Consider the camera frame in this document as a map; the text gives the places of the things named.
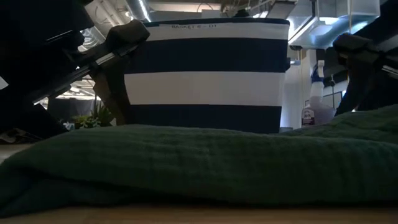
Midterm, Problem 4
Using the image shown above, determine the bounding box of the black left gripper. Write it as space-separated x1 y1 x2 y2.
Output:
0 0 151 141

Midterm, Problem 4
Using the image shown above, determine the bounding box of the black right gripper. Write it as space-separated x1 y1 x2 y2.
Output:
332 18 398 116

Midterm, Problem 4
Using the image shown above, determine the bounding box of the dark green button shirt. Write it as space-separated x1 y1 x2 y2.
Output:
0 104 398 218

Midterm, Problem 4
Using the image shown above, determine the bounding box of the navy white striped fabric bin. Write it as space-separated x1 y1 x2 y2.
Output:
123 17 292 134

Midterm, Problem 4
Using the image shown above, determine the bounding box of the small green succulent plant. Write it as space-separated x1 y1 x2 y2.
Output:
71 102 115 130

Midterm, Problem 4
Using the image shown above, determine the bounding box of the clear spray bottle blue nozzle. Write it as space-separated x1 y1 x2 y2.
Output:
300 59 337 128

